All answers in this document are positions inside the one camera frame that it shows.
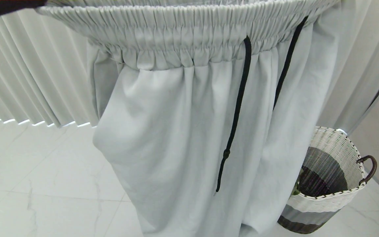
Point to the white curtain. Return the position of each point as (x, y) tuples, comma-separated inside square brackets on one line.
[(28, 72)]

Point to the white laundry basket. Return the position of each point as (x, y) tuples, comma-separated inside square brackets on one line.
[(331, 144)]

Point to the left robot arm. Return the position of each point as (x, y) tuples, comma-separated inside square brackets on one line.
[(2, 8)]

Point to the pale grey shorts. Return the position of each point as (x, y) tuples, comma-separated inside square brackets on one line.
[(176, 131)]

